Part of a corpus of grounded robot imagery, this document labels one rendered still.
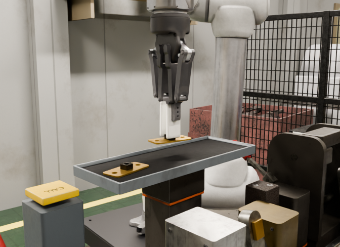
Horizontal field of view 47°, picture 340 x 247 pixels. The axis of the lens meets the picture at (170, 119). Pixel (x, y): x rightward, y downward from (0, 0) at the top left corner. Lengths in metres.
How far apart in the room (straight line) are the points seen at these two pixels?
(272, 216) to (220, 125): 0.62
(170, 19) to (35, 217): 0.40
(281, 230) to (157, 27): 0.42
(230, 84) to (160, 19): 0.59
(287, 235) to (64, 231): 0.38
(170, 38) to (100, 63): 3.25
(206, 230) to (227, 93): 0.75
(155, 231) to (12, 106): 2.95
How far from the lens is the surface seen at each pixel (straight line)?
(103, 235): 1.38
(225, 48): 1.28
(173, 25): 0.73
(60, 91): 3.63
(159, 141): 0.76
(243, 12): 1.27
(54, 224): 0.61
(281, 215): 0.74
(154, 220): 0.80
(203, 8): 1.27
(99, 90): 3.99
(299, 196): 0.84
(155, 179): 0.66
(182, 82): 0.73
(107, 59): 4.02
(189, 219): 0.63
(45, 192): 0.62
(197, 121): 4.23
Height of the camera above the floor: 1.36
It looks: 10 degrees down
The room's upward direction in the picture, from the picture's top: straight up
